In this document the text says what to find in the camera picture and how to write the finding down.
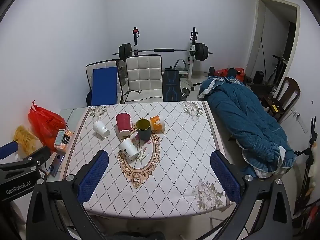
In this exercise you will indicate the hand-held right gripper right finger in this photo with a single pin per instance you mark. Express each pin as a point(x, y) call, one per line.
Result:
point(226, 177)

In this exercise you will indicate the small white paper cup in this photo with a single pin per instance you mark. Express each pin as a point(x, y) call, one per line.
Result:
point(100, 128)

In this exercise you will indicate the black barbell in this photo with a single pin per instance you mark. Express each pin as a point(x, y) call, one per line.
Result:
point(201, 52)

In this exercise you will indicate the white wall socket strip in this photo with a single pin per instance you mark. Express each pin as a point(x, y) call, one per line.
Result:
point(301, 122)

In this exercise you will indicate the yellow plastic bag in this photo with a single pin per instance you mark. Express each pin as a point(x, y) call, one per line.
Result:
point(23, 138)

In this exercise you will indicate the black blue bench pad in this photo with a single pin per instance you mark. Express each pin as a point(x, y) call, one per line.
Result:
point(171, 85)

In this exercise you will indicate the red cup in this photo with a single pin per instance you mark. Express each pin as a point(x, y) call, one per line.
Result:
point(123, 123)

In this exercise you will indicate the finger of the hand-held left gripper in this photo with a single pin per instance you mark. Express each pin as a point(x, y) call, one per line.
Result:
point(37, 156)
point(8, 148)

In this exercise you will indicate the teal quilt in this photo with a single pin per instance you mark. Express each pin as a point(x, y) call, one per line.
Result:
point(245, 120)

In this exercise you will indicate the orange patterned cup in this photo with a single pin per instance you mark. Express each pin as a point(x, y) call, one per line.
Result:
point(157, 123)

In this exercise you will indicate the white table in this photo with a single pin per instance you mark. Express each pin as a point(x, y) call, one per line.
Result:
point(68, 116)

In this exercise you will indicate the black tripod stand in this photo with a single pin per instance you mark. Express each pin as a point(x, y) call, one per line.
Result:
point(308, 155)

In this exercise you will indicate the red plastic bag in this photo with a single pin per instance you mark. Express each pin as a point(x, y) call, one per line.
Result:
point(43, 125)

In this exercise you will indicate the dark green cup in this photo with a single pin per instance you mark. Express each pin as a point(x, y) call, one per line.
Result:
point(143, 131)

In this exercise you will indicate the red orange bag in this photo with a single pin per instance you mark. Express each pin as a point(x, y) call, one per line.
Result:
point(221, 72)

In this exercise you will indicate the white barbell rack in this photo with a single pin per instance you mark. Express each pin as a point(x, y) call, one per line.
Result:
point(192, 62)

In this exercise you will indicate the floral diamond pattern tablecloth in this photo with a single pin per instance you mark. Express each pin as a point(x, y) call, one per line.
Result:
point(175, 155)

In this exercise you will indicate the large white paper cup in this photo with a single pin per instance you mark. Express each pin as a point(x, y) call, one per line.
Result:
point(128, 150)

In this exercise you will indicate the dark wooden chair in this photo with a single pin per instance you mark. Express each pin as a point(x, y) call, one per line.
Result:
point(290, 90)

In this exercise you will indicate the white padded chair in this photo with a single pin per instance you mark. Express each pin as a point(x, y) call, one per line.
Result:
point(143, 75)
point(102, 63)

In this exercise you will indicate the white door frame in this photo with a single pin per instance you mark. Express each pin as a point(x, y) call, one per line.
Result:
point(255, 42)

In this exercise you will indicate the blue board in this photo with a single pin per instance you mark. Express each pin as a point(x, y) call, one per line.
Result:
point(104, 86)

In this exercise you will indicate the metal dumbbell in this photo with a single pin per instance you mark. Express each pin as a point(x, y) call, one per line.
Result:
point(186, 92)

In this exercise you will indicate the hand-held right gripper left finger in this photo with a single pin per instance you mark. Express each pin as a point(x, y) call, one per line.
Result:
point(93, 177)

